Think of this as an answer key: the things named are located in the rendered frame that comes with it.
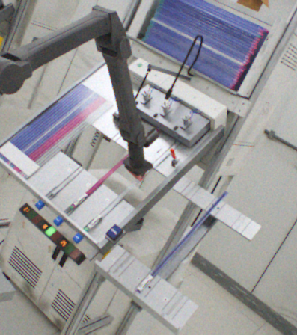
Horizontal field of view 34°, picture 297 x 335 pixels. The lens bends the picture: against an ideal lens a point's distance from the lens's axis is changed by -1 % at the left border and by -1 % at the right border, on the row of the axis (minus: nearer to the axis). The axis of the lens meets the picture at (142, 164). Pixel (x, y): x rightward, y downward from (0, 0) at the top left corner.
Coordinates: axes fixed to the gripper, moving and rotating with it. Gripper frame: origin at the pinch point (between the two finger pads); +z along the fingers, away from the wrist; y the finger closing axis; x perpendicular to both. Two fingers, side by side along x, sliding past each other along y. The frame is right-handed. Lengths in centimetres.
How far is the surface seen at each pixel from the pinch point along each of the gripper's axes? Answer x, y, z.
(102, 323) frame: 40, -12, 49
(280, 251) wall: -98, -25, 155
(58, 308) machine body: 46, 16, 67
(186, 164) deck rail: -16.5, -9.7, -0.9
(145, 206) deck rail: 7.2, -9.6, 2.4
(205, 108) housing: -38.1, -1.5, -10.1
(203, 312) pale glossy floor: -28, -13, 155
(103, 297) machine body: 31, -2, 51
